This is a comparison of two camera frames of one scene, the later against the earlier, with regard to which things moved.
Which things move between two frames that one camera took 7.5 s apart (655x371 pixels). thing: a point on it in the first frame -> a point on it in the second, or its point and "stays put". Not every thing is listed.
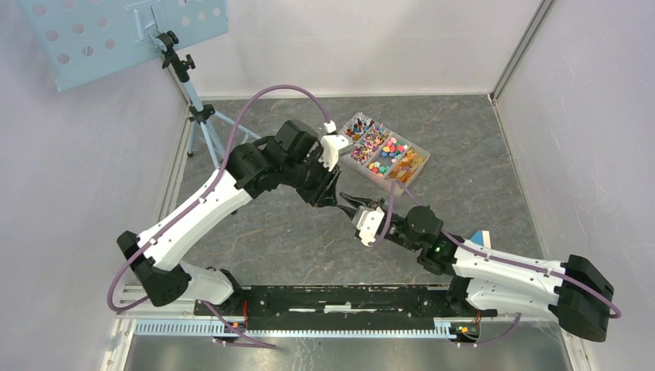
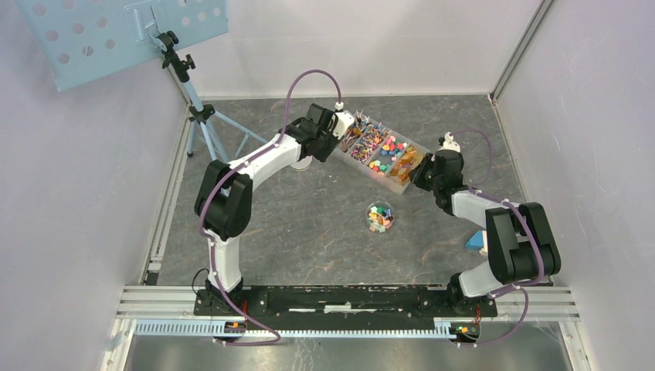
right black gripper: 356,202 -> 415,175
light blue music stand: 81,40 stays put
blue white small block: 482,237 stays put
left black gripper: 325,194 -> 323,155
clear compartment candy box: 379,154 stays put
